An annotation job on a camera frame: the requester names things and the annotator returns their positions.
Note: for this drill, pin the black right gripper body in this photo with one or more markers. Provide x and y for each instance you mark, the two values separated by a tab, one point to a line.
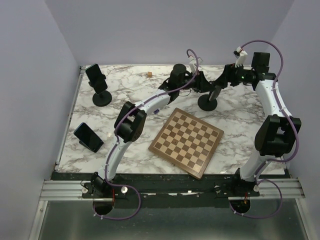
238	75

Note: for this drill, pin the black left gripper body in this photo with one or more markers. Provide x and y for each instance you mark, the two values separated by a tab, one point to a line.
195	85

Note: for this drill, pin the black phone from wedge stand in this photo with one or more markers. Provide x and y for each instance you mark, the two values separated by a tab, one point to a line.
85	134

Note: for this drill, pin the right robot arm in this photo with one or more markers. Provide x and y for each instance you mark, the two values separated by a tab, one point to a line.
277	139

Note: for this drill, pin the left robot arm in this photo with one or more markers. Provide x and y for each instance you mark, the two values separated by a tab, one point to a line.
131	120

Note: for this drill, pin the black phone in left stand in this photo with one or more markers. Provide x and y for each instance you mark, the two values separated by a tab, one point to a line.
94	73

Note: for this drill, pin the black wedge phone stand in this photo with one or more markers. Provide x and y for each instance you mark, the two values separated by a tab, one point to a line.
93	147

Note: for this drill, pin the brown wooden cube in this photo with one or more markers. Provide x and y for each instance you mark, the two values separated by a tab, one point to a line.
149	74

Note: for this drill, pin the wooden chessboard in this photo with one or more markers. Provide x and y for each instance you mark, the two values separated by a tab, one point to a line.
187	142

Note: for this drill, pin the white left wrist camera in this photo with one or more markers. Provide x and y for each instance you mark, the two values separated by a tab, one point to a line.
194	64

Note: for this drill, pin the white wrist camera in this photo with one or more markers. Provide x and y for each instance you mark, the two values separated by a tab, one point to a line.
240	55
194	64

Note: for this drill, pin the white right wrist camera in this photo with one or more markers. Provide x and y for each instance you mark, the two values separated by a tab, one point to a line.
240	55

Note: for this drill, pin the aluminium mounting rail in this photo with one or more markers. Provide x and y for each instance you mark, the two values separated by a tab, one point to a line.
59	190

